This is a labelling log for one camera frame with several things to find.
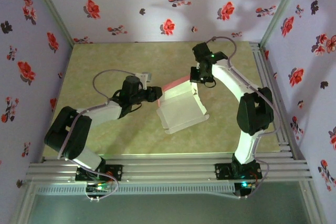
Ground pink and white paper box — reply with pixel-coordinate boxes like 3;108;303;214
156;76;211;135

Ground short aluminium side rails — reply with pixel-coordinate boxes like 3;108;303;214
249;41;308;161

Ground grey left arm cable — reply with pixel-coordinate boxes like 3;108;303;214
58;69;139;202

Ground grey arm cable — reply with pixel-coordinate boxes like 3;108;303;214
58;69;139;202
206;36;281;200

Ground grey right arm cable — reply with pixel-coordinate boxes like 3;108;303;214
206;36;281;200

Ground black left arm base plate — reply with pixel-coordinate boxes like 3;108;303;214
75;164;123;182

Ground long aluminium frame rails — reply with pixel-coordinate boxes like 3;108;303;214
25;154;313;183

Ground aluminium corner post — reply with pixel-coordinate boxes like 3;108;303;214
27;0;76;49
258;0;307;49

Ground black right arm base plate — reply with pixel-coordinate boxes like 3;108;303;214
214;163;263;180

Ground grey slotted cable duct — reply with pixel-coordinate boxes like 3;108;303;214
34;183;236;196

